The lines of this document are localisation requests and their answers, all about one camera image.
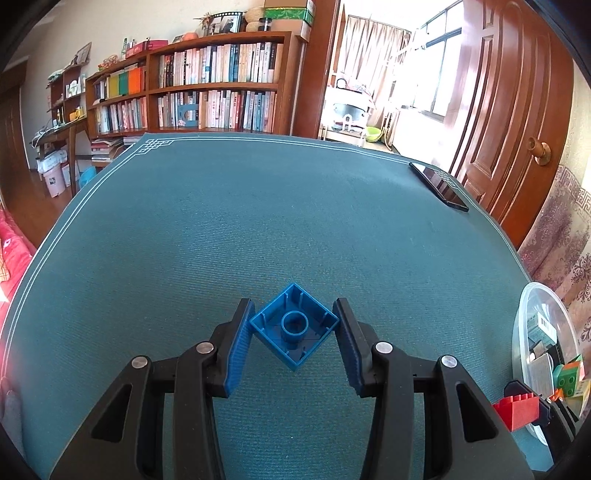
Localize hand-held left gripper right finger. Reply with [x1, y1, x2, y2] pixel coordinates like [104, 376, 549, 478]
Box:
[332, 298, 536, 480]

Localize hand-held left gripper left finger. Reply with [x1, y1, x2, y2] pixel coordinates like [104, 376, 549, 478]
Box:
[50, 298, 257, 480]

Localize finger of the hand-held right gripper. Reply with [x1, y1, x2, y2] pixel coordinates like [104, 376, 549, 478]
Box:
[538, 397, 579, 445]
[503, 380, 539, 400]

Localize red building block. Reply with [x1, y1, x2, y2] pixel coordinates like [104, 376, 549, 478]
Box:
[492, 394, 542, 433]

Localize green and orange building block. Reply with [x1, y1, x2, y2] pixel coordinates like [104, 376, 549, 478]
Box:
[551, 355, 584, 398]

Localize blue building block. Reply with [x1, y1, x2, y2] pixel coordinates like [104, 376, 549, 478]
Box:
[249, 282, 341, 374]

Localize clear plastic container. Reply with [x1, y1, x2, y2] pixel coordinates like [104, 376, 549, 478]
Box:
[512, 282, 583, 446]

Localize small white and green carton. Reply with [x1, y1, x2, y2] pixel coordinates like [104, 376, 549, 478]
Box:
[526, 311, 557, 345]

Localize teal cloth-covered desktop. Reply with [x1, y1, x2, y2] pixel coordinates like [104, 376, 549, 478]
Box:
[0, 133, 555, 480]

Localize purple floral patterned cloth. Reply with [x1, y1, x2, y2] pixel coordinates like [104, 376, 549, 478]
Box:
[517, 164, 591, 352]

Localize black smartphone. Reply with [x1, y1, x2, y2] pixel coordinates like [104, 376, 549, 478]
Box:
[409, 161, 470, 212]

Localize blue stool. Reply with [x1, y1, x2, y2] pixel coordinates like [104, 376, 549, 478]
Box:
[76, 166, 98, 192]

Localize stack of books on floor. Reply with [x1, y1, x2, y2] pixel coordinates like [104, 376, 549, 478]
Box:
[91, 136, 141, 167]

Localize white balcony appliance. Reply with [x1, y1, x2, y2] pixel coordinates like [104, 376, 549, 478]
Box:
[323, 78, 375, 144]

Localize brass door knob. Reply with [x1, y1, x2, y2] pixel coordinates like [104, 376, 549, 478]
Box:
[527, 136, 552, 165]

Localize red blanket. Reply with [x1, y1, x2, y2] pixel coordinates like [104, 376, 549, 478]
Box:
[0, 208, 38, 305]

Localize pink storage bin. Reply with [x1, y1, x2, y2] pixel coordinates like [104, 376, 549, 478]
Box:
[44, 164, 66, 199]

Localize wooden bookcase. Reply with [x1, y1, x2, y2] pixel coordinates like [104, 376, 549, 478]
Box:
[85, 31, 305, 139]

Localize wooden panelled door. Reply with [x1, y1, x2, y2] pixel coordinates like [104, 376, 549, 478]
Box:
[450, 0, 575, 250]

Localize narrow wooden side table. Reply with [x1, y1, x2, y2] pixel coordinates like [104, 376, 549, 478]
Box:
[30, 117, 88, 174]

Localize wooden glazed door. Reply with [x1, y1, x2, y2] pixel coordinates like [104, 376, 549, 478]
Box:
[295, 0, 343, 139]

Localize rows of shelved books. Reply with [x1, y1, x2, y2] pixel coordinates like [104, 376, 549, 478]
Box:
[92, 41, 284, 132]

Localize beige curtain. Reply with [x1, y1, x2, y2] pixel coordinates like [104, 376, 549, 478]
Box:
[344, 14, 411, 139]

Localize window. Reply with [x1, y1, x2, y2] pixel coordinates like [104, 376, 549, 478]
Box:
[411, 0, 462, 121]

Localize wooden side shelf unit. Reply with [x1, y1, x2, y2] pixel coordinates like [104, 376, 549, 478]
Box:
[46, 62, 88, 123]

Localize flat red box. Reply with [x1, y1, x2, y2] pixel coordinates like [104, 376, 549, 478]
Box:
[126, 40, 169, 55]

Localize green box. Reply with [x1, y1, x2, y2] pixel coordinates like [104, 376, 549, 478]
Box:
[264, 7, 315, 24]

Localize film strip picture frame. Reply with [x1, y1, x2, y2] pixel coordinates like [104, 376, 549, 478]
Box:
[205, 11, 244, 37]

